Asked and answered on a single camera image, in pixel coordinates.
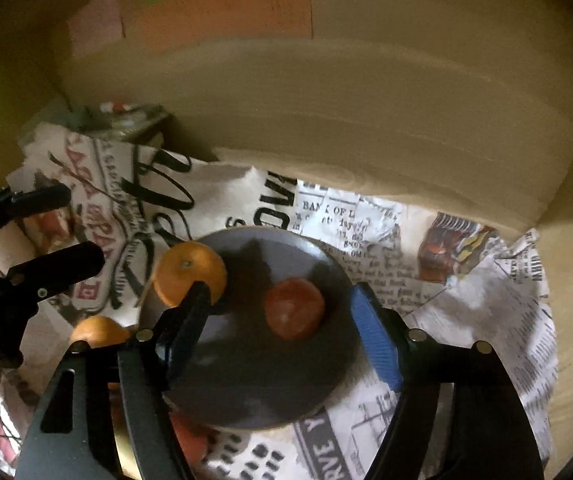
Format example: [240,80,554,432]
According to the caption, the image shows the orange mandarin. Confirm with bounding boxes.
[152,242,227,308]

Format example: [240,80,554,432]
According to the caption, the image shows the dark red tomato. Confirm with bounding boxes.
[262,278,325,340]

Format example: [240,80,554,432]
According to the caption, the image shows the large orange fruit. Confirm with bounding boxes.
[70,316,131,348]

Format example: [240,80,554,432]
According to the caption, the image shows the dark grey round plate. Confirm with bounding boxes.
[165,226,360,430]

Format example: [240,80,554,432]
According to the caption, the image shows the printed newspaper sheet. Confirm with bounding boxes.
[0,124,557,479]

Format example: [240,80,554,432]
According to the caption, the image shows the stack of small items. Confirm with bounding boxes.
[17,101,170,148]

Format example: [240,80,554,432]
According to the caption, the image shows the pink paper sheet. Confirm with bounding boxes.
[67,0,124,58]

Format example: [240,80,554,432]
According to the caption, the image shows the orange paper sheet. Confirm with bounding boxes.
[126,0,313,53]

